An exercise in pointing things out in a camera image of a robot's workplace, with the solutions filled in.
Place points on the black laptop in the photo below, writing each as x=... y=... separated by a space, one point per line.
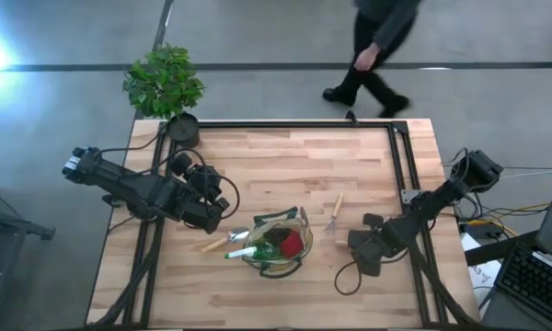
x=533 y=280

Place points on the green leafy plant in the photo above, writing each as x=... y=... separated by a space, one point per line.
x=163 y=83

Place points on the grey metal plate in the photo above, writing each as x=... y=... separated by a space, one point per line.
x=409 y=196

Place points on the black table clamp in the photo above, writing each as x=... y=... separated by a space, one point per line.
x=110 y=200

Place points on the black plant pot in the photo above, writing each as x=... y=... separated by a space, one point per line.
x=183 y=131

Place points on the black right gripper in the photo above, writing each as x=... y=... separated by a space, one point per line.
x=372 y=243

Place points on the person's hand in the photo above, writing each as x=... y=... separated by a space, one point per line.
x=366 y=59

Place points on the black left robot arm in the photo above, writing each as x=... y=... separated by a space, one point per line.
x=119 y=181

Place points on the small black bracket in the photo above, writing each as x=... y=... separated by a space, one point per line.
x=351 y=117

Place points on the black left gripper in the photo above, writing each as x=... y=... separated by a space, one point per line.
x=207 y=184

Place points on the white paper sheet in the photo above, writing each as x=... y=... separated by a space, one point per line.
x=485 y=271

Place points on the person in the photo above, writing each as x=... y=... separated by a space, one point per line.
x=365 y=27

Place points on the beige green gardening bag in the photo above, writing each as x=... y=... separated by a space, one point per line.
x=257 y=230

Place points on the black table frame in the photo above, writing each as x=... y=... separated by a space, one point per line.
x=303 y=124

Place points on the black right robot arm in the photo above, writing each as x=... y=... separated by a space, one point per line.
x=441 y=193

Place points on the black stand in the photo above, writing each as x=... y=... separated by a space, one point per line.
x=9 y=220

